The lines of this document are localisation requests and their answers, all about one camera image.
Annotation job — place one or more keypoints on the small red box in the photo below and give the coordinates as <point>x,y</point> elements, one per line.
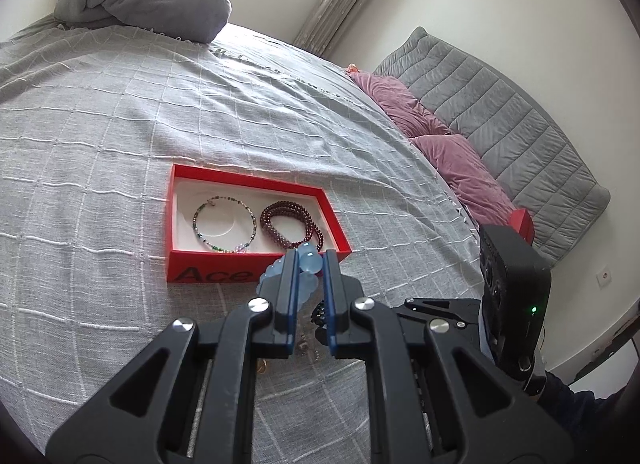
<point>521,226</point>

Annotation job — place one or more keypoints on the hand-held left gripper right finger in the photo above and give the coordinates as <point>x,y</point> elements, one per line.
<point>329,294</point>

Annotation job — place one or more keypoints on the pink velvet pillow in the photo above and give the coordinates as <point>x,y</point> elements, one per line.
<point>395,101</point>
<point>465,173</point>

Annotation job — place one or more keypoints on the grey checked bedspread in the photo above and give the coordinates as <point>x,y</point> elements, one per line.
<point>100,143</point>

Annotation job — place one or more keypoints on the grey quilted headboard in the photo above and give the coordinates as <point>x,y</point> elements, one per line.
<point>500,108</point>

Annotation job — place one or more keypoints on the red cardboard box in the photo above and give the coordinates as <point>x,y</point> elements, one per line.
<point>210,269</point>

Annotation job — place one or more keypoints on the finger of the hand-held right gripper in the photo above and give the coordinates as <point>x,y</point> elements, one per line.
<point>445,305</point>
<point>465,331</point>

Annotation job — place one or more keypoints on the gold bangle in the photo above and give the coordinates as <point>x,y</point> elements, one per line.
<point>263,368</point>

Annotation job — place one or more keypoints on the person's right forearm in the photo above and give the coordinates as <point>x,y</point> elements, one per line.
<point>575,399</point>

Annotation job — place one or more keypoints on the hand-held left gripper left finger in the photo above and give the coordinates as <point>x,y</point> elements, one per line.
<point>291,294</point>

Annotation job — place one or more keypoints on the small orange object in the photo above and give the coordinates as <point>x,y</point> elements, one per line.
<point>353,68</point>

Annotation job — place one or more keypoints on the white wall socket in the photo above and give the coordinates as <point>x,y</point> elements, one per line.
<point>604,277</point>

